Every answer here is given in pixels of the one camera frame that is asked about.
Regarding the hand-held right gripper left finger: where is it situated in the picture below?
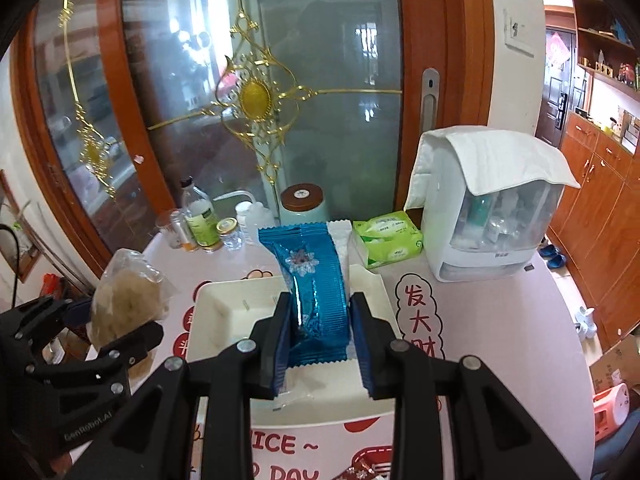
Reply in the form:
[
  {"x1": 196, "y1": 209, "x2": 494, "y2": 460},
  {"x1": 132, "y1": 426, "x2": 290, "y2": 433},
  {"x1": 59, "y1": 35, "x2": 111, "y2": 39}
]
[{"x1": 65, "y1": 292, "x2": 296, "y2": 480}]

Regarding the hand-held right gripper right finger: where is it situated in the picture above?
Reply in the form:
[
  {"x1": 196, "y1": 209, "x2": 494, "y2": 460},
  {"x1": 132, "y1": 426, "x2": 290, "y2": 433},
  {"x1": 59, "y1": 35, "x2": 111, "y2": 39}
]
[{"x1": 348, "y1": 292, "x2": 581, "y2": 480}]

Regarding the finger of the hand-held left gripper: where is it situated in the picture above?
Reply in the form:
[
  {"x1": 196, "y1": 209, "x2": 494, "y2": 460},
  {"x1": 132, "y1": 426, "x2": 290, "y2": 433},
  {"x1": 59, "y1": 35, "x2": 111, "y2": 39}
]
[
  {"x1": 0, "y1": 296, "x2": 71, "y2": 356},
  {"x1": 25, "y1": 320, "x2": 166, "y2": 376}
]

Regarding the white plastic tray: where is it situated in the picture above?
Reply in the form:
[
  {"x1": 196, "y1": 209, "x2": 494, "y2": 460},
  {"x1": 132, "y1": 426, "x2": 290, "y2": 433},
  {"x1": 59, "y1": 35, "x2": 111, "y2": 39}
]
[{"x1": 189, "y1": 262, "x2": 403, "y2": 423}]

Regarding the blue foil snack packet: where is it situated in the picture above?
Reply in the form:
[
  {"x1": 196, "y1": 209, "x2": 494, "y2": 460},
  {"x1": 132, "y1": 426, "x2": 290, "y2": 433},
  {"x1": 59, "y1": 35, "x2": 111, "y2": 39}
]
[{"x1": 257, "y1": 222, "x2": 357, "y2": 368}]

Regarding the clear bag of beige crackers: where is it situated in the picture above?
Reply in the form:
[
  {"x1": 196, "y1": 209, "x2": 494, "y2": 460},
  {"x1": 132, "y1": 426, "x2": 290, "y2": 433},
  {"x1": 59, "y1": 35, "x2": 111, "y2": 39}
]
[{"x1": 89, "y1": 249, "x2": 173, "y2": 381}]

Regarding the clear empty wrapper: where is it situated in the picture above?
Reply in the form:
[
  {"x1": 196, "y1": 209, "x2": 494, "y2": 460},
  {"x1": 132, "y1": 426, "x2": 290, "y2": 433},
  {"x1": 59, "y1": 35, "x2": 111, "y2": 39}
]
[{"x1": 272, "y1": 375, "x2": 331, "y2": 413}]

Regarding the white snack packet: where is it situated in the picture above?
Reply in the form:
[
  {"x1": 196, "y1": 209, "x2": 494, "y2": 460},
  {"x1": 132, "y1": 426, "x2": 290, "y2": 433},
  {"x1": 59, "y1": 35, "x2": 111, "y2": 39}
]
[{"x1": 325, "y1": 219, "x2": 353, "y2": 281}]

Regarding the green tissue pack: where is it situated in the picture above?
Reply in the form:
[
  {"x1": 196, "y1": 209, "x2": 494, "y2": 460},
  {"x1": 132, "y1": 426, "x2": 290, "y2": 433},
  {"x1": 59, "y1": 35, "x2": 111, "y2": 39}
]
[{"x1": 351, "y1": 210, "x2": 425, "y2": 270}]

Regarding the small clear bottle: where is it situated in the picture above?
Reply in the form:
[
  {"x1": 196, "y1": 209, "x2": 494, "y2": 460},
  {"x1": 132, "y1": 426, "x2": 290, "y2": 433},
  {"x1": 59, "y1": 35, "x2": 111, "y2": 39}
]
[{"x1": 167, "y1": 210, "x2": 191, "y2": 251}]

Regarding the red patterned snack packet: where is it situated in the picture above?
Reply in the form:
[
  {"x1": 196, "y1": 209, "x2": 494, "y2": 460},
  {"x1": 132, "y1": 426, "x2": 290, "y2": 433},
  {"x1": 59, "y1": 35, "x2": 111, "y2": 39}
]
[{"x1": 345, "y1": 461, "x2": 383, "y2": 480}]

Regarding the small jar with gold lid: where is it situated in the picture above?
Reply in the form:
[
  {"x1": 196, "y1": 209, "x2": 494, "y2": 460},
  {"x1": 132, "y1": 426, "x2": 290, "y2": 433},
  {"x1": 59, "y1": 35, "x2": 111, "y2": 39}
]
[{"x1": 216, "y1": 217, "x2": 244, "y2": 251}]

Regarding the white squeeze bottle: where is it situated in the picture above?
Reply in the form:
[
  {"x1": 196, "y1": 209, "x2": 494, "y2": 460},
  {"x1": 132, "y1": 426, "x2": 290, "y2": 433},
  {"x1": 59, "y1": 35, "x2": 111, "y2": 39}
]
[{"x1": 212, "y1": 189, "x2": 277, "y2": 247}]

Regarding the printed pink tablecloth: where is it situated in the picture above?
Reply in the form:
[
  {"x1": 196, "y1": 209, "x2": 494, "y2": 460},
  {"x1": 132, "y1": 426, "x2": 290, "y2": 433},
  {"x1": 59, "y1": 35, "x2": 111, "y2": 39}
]
[{"x1": 85, "y1": 220, "x2": 596, "y2": 480}]

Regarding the glass bottle with green label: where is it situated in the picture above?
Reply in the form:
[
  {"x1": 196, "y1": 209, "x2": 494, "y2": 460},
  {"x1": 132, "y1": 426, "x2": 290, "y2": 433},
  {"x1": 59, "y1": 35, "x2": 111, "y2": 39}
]
[{"x1": 180, "y1": 176, "x2": 223, "y2": 252}]

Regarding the ceramic jar with brown lid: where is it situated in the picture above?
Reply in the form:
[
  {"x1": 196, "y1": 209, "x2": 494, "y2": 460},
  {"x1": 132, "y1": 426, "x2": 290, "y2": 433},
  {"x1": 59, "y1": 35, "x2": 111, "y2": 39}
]
[{"x1": 279, "y1": 183, "x2": 328, "y2": 226}]

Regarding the white cosmetics organiser box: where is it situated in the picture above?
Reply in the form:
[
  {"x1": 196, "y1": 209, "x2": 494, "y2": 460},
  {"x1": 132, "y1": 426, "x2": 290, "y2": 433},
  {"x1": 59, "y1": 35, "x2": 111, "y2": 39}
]
[{"x1": 420, "y1": 160, "x2": 563, "y2": 283}]

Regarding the small white floor appliance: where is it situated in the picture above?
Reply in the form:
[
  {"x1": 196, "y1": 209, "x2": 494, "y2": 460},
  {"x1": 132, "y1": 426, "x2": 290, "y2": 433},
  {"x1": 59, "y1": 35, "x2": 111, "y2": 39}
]
[{"x1": 574, "y1": 306, "x2": 598, "y2": 338}]

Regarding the white folded towel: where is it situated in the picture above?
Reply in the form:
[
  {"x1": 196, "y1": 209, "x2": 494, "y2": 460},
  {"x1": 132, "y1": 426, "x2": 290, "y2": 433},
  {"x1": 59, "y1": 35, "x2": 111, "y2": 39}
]
[{"x1": 404, "y1": 127, "x2": 582, "y2": 211}]

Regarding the cardboard box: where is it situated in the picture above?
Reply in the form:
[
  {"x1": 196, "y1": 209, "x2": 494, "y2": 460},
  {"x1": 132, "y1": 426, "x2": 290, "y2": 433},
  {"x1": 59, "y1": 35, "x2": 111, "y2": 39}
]
[{"x1": 590, "y1": 332, "x2": 640, "y2": 396}]

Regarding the pink plastic stool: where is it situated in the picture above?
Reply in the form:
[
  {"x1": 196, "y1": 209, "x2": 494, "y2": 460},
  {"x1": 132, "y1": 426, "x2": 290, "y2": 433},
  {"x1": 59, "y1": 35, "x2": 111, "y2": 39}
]
[{"x1": 592, "y1": 382, "x2": 632, "y2": 443}]

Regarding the wooden cabinet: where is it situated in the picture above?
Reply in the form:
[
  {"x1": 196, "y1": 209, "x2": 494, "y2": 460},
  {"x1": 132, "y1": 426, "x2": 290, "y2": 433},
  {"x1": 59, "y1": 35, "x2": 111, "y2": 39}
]
[{"x1": 547, "y1": 0, "x2": 640, "y2": 351}]

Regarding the dark entry door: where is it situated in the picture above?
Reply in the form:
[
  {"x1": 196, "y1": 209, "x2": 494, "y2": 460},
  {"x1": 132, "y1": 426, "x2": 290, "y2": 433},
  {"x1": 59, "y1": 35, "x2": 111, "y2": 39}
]
[{"x1": 535, "y1": 5, "x2": 576, "y2": 146}]

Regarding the glass door panel wooden frame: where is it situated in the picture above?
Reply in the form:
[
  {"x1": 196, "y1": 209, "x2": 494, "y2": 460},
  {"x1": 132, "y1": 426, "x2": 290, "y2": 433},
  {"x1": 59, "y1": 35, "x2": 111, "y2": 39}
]
[{"x1": 10, "y1": 0, "x2": 166, "y2": 281}]

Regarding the silver door handle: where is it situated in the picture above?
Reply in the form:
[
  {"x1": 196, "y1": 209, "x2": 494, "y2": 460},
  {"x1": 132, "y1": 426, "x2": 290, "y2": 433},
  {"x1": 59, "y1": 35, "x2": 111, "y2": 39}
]
[{"x1": 421, "y1": 67, "x2": 441, "y2": 136}]

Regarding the white wall switch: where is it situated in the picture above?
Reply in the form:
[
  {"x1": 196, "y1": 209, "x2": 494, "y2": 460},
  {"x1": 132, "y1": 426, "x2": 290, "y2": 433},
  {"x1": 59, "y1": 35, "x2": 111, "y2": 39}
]
[{"x1": 504, "y1": 7, "x2": 536, "y2": 56}]

